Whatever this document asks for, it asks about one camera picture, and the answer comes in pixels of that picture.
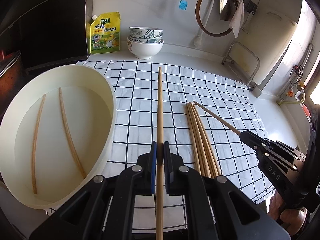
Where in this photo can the white bowl with cartoon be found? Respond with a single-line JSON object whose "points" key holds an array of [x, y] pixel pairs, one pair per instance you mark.
{"points": [[143, 50]]}

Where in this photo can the metal board rack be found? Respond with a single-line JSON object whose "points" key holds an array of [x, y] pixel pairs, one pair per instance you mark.
{"points": [[242, 62]]}

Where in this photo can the black range hood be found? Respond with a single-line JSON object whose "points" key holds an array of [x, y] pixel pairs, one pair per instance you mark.
{"points": [[43, 31]]}

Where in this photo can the yellow seasoning pouch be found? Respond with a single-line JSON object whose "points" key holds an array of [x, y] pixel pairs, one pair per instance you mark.
{"points": [[105, 33]]}

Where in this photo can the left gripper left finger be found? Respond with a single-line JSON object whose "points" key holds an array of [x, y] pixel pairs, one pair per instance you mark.
{"points": [[137, 180]]}

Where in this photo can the gas valve with hose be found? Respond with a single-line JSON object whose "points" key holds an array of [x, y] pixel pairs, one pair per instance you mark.
{"points": [[294, 92]]}

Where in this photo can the white black checkered cloth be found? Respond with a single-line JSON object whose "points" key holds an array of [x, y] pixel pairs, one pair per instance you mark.
{"points": [[135, 85]]}

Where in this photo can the blue patterned bowl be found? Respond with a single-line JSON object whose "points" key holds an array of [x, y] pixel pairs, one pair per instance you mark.
{"points": [[145, 32], [146, 40]]}

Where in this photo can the red brown cooking pot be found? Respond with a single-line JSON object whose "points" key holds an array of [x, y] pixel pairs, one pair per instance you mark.
{"points": [[11, 74]]}

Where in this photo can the right hand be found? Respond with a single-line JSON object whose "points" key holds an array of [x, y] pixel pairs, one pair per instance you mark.
{"points": [[293, 217]]}

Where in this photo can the round wooden rimmed lid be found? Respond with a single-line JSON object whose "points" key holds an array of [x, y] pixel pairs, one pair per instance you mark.
{"points": [[201, 23]]}

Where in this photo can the white hanging rag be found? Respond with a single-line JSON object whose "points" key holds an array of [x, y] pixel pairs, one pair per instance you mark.
{"points": [[238, 19]]}

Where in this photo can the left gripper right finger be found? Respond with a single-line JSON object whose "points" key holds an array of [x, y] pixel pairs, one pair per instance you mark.
{"points": [[181, 180]]}

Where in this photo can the white cutting board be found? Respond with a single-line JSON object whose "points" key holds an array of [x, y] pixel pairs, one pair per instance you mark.
{"points": [[269, 33]]}

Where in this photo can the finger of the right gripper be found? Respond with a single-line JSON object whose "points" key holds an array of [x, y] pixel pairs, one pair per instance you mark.
{"points": [[261, 147], [283, 150]]}

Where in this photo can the cream round basin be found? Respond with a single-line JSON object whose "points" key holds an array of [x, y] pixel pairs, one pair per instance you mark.
{"points": [[74, 140]]}

